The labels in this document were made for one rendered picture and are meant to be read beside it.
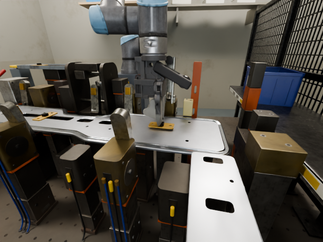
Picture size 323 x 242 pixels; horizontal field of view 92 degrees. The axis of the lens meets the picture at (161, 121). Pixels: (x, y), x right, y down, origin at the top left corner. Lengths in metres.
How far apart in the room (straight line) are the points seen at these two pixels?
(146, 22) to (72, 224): 0.66
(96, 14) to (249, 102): 0.57
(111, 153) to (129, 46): 0.85
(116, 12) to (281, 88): 0.65
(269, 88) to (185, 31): 3.02
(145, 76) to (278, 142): 0.36
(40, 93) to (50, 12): 3.72
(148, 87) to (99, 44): 3.58
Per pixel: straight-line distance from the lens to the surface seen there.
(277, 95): 0.79
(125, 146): 0.35
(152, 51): 0.44
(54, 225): 0.72
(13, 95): 1.05
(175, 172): 0.37
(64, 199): 0.79
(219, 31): 3.74
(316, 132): 0.60
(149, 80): 0.45
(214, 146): 0.44
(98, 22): 0.56
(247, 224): 0.30
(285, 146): 0.40
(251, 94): 0.64
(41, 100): 0.93
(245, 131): 0.57
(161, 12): 0.45
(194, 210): 0.29
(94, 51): 4.06
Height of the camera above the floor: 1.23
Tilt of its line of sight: 24 degrees down
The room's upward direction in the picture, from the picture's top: straight up
